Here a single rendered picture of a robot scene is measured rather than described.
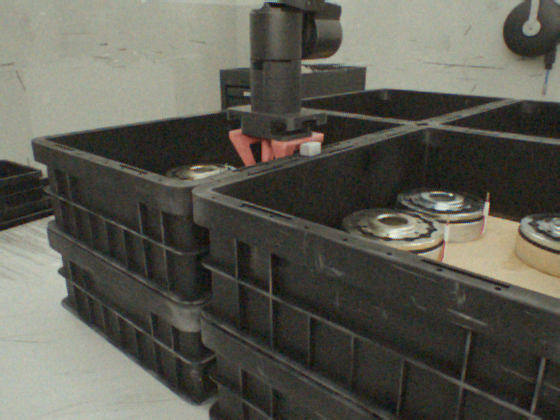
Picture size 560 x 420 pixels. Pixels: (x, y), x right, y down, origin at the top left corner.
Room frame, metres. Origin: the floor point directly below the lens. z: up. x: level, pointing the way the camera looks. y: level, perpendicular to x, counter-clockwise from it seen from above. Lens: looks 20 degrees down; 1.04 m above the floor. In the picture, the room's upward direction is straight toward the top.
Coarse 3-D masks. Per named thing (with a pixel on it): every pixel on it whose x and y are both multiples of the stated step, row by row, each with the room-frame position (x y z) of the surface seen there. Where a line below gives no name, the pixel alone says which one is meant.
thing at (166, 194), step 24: (168, 120) 0.69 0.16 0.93; (360, 120) 0.70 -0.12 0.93; (384, 120) 0.68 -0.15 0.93; (48, 144) 0.53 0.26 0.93; (336, 144) 0.52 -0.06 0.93; (72, 168) 0.48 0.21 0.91; (96, 168) 0.45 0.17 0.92; (120, 168) 0.42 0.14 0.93; (240, 168) 0.42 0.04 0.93; (120, 192) 0.42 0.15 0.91; (144, 192) 0.39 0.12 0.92; (168, 192) 0.37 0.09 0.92
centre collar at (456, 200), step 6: (426, 192) 0.55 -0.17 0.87; (432, 192) 0.55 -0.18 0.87; (438, 192) 0.55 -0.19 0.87; (444, 192) 0.55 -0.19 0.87; (450, 192) 0.55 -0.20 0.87; (420, 198) 0.54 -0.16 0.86; (426, 198) 0.53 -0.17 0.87; (432, 198) 0.52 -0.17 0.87; (450, 198) 0.54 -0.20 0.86; (456, 198) 0.53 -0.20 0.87; (462, 198) 0.52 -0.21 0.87; (432, 204) 0.52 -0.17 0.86; (438, 204) 0.51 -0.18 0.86; (444, 204) 0.51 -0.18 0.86; (450, 204) 0.51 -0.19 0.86; (456, 204) 0.51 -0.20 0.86; (462, 204) 0.52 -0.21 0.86
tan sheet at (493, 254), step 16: (496, 224) 0.54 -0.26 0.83; (512, 224) 0.54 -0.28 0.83; (480, 240) 0.49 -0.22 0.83; (496, 240) 0.49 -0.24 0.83; (512, 240) 0.49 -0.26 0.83; (448, 256) 0.45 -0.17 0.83; (464, 256) 0.45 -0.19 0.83; (480, 256) 0.45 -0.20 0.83; (496, 256) 0.45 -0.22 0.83; (512, 256) 0.45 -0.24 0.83; (480, 272) 0.41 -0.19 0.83; (496, 272) 0.41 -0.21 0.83; (512, 272) 0.41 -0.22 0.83; (528, 272) 0.41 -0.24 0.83; (528, 288) 0.38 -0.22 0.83; (544, 288) 0.38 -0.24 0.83
